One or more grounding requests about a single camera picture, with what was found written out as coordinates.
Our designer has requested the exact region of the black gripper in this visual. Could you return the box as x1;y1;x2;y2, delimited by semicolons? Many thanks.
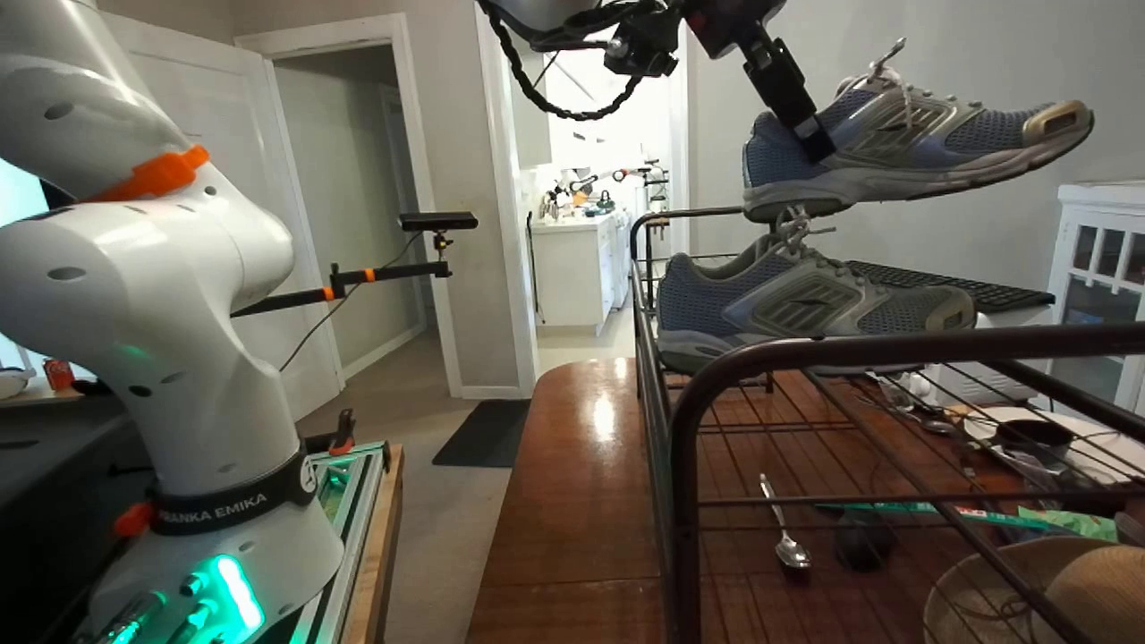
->
682;0;832;161

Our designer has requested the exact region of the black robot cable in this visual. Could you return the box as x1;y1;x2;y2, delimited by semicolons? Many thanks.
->
474;0;654;124

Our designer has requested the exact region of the black camera on stand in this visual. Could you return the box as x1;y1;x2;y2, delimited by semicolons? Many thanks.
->
233;210;479;317

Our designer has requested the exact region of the black floor mat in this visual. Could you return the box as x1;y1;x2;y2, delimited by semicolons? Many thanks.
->
434;402;530;470

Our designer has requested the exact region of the white cabinet with glass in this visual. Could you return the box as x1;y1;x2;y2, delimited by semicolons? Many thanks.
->
1048;179;1145;410

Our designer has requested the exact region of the metal spoon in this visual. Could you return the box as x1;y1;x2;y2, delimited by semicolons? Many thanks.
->
758;476;807;571

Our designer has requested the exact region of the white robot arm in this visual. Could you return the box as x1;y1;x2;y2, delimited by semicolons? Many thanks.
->
0;0;343;644

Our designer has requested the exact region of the dark metal shoe rack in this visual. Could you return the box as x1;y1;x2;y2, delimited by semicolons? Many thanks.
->
630;215;1145;644

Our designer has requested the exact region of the blue grey sneaker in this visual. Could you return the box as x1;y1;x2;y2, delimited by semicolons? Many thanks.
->
741;43;1096;218
659;235;975;372

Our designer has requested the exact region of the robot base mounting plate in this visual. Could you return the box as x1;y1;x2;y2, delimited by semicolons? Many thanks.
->
66;435;409;644

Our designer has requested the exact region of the woven straw hat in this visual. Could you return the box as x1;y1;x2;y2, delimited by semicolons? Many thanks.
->
923;538;1145;644

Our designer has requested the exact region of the white door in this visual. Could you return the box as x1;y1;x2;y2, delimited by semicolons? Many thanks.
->
108;13;343;419

